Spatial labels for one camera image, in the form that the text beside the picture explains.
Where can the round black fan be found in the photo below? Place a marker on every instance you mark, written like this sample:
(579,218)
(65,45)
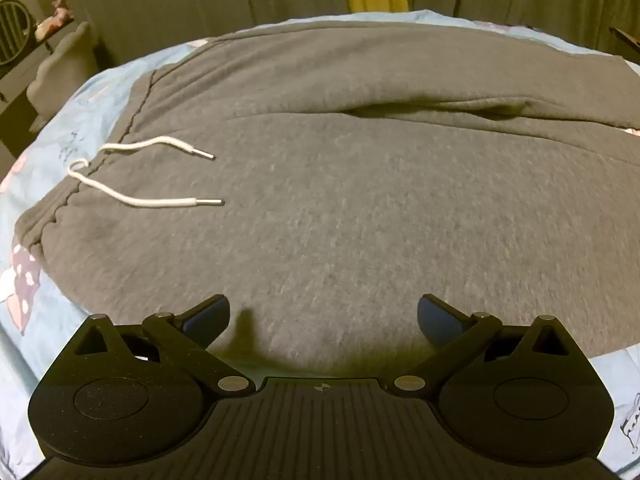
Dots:
(14,30)

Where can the grey sweat pants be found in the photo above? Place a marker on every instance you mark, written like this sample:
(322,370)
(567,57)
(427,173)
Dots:
(350,200)

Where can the blue printed bed sheet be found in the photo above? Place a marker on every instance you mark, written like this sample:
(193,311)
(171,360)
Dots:
(75,125)

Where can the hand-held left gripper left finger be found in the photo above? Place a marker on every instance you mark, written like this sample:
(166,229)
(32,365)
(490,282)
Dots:
(207,317)

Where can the dark object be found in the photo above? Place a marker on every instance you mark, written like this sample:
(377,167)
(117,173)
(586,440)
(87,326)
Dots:
(626,39)

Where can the small plush toy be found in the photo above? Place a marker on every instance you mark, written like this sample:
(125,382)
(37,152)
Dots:
(54,17)

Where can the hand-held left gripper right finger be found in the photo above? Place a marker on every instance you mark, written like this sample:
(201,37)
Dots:
(435,317)

